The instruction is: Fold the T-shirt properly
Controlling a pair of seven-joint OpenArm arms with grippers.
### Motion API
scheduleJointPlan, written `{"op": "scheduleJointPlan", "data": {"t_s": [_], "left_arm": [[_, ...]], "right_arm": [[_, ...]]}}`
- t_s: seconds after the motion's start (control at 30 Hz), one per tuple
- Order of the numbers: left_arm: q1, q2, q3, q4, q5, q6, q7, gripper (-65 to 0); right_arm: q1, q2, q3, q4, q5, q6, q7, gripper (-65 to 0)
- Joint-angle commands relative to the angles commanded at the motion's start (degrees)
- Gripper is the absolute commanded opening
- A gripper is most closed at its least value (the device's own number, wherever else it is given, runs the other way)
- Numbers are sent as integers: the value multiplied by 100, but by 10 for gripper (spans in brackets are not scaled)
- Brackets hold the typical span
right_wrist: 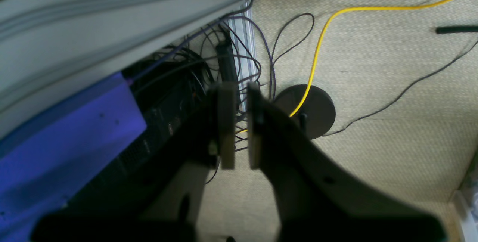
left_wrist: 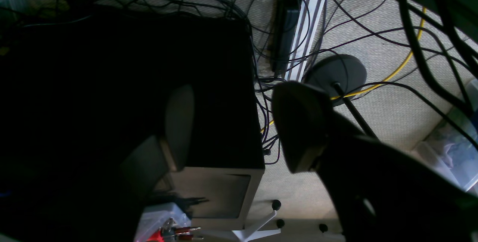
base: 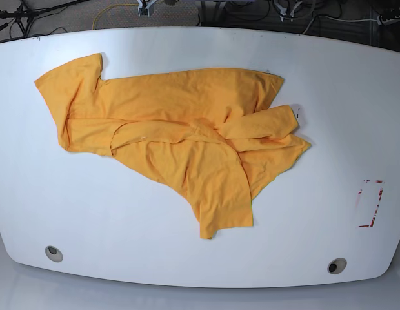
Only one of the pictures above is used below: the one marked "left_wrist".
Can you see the black computer tower case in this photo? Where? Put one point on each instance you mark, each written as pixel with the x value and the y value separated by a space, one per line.
pixel 77 98

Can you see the white tripod leg base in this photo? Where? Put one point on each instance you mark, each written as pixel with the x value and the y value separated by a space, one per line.
pixel 252 232

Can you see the clear bag with tools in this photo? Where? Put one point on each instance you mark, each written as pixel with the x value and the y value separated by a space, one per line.
pixel 161 216

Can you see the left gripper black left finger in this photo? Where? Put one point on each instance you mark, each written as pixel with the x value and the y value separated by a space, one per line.
pixel 167 148

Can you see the clear plastic storage box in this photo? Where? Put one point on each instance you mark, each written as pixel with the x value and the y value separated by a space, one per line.
pixel 447 152

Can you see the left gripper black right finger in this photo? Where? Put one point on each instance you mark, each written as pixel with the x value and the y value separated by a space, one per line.
pixel 380 194

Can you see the round black stand base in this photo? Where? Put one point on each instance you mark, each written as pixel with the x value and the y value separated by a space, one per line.
pixel 340 75

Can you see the aluminium floor rail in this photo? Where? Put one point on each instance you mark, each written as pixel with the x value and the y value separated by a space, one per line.
pixel 302 43

